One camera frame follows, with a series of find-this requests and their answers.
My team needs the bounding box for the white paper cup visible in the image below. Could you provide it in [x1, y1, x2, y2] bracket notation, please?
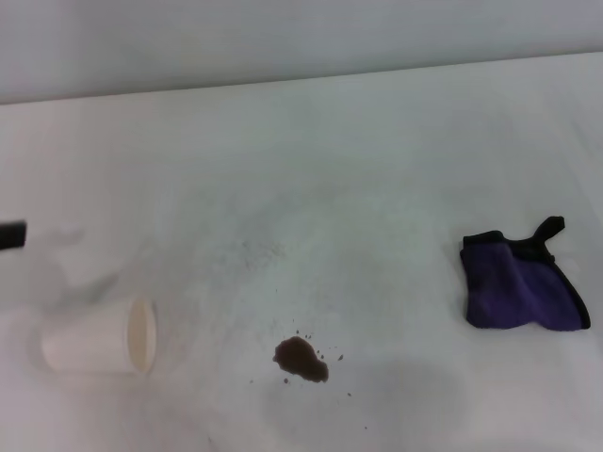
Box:
[41, 297, 158, 376]

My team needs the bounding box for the purple rag with black trim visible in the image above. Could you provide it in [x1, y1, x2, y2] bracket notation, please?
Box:
[459, 215, 593, 332]

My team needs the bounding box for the dark brown liquid stain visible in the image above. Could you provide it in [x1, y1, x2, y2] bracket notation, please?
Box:
[272, 330, 345, 384]

